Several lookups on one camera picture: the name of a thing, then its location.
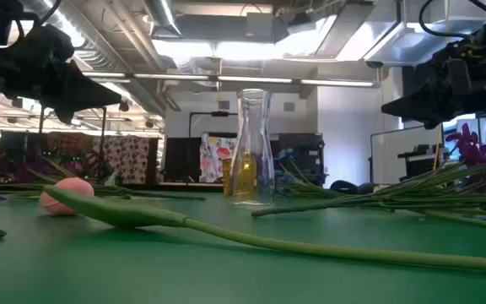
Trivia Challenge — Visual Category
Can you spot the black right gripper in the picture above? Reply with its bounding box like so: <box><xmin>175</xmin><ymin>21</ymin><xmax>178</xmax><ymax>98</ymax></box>
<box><xmin>381</xmin><ymin>16</ymin><xmax>486</xmax><ymax>124</ymax></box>

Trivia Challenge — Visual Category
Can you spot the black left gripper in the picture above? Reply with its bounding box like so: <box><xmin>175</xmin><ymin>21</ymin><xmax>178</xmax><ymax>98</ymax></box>
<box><xmin>0</xmin><ymin>23</ymin><xmax>122</xmax><ymax>113</ymax></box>

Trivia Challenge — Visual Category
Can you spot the white floral cloth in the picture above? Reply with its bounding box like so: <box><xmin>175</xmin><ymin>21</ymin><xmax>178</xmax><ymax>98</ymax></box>
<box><xmin>199</xmin><ymin>133</ymin><xmax>239</xmax><ymax>183</ymax></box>

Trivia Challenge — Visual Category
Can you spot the polka dot cloth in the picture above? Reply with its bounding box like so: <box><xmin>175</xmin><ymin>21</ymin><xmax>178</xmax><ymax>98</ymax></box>
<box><xmin>92</xmin><ymin>134</ymin><xmax>151</xmax><ymax>185</ymax></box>

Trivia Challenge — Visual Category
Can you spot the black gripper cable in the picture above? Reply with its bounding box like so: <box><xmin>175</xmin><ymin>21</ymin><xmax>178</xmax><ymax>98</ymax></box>
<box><xmin>14</xmin><ymin>0</ymin><xmax>63</xmax><ymax>33</ymax></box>
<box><xmin>418</xmin><ymin>0</ymin><xmax>486</xmax><ymax>40</ymax></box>

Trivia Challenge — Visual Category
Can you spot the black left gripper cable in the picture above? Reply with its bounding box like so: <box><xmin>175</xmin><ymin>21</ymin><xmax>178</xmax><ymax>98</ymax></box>
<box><xmin>14</xmin><ymin>0</ymin><xmax>63</xmax><ymax>33</ymax></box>

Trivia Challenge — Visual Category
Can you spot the black frame with device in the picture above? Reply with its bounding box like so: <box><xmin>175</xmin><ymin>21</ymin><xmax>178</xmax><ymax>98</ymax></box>
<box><xmin>187</xmin><ymin>110</ymin><xmax>240</xmax><ymax>182</ymax></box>

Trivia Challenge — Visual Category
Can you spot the black desk with equipment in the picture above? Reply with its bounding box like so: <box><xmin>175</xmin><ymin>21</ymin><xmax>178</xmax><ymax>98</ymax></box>
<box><xmin>397</xmin><ymin>143</ymin><xmax>453</xmax><ymax>182</ymax></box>

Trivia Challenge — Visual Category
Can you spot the green table mat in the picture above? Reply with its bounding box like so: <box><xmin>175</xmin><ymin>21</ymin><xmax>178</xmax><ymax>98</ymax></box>
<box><xmin>0</xmin><ymin>187</ymin><xmax>486</xmax><ymax>304</ymax></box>

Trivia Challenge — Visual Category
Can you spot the black stand frame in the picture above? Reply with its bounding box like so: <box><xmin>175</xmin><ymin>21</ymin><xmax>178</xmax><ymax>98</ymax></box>
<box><xmin>38</xmin><ymin>105</ymin><xmax>108</xmax><ymax>183</ymax></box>

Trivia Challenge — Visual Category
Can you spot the yellow glass vase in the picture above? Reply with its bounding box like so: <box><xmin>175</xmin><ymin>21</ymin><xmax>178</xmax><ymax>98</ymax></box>
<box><xmin>221</xmin><ymin>156</ymin><xmax>257</xmax><ymax>198</ymax></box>

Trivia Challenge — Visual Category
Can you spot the glass board panel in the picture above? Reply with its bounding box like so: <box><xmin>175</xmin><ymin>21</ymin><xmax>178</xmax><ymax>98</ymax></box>
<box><xmin>369</xmin><ymin>125</ymin><xmax>445</xmax><ymax>187</ymax></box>

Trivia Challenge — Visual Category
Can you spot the orange patterned cloth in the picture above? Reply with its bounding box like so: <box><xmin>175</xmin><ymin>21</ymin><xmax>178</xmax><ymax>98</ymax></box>
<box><xmin>46</xmin><ymin>133</ymin><xmax>95</xmax><ymax>164</ymax></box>

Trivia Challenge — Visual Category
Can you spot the silver spiral ventilation duct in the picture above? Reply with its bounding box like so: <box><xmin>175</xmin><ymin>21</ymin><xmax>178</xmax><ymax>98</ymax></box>
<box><xmin>55</xmin><ymin>0</ymin><xmax>169</xmax><ymax>116</ymax></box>
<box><xmin>143</xmin><ymin>0</ymin><xmax>183</xmax><ymax>39</ymax></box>

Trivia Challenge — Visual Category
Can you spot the black bag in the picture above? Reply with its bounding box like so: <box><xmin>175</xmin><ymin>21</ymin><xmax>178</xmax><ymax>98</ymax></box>
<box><xmin>329</xmin><ymin>179</ymin><xmax>379</xmax><ymax>195</ymax></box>

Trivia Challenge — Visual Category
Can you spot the yellow hanging cable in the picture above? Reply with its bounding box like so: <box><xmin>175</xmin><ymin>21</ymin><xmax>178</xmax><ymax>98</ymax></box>
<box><xmin>433</xmin><ymin>126</ymin><xmax>444</xmax><ymax>172</ymax></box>

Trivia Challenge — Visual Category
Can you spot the purple orchid spray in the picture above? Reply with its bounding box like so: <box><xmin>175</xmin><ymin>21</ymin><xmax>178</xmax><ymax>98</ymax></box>
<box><xmin>0</xmin><ymin>149</ymin><xmax>207</xmax><ymax>203</ymax></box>
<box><xmin>250</xmin><ymin>122</ymin><xmax>486</xmax><ymax>223</ymax></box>

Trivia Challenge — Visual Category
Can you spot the pink artificial tulip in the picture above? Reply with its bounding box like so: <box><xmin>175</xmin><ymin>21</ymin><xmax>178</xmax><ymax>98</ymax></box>
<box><xmin>39</xmin><ymin>176</ymin><xmax>486</xmax><ymax>275</ymax></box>

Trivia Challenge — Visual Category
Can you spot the black partition panel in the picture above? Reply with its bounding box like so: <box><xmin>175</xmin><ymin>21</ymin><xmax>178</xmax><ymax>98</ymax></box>
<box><xmin>165</xmin><ymin>137</ymin><xmax>202</xmax><ymax>183</ymax></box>

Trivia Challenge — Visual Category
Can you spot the long ceiling strip light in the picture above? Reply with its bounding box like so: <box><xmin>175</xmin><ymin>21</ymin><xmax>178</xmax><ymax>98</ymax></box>
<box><xmin>80</xmin><ymin>70</ymin><xmax>381</xmax><ymax>89</ymax></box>

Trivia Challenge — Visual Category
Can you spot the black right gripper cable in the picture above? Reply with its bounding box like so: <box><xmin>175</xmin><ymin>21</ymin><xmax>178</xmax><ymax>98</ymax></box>
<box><xmin>418</xmin><ymin>0</ymin><xmax>486</xmax><ymax>40</ymax></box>

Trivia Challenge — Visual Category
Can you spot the clear glass vase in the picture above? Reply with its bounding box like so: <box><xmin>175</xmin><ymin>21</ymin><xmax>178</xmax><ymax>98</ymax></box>
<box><xmin>228</xmin><ymin>87</ymin><xmax>277</xmax><ymax>209</ymax></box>

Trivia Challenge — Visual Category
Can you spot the black equipment rack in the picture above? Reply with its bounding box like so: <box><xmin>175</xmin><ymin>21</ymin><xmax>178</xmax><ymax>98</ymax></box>
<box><xmin>270</xmin><ymin>133</ymin><xmax>327</xmax><ymax>187</ymax></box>

